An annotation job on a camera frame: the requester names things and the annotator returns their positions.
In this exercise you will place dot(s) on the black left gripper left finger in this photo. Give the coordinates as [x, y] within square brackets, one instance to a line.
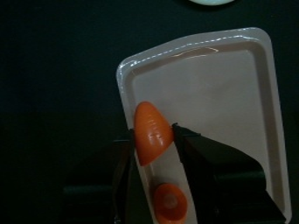
[93, 180]

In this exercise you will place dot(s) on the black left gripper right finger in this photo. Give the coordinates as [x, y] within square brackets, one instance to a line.
[222, 175]

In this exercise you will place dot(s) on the orange toy carrot tip piece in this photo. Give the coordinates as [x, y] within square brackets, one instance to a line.
[152, 134]

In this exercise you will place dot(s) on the orange toy carrot round piece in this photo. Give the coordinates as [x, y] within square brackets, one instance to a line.
[170, 203]

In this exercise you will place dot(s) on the small pale blue plate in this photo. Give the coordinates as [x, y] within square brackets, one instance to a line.
[211, 1]

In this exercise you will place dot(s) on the pink rectangular plastic tray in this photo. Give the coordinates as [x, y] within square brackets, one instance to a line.
[218, 96]

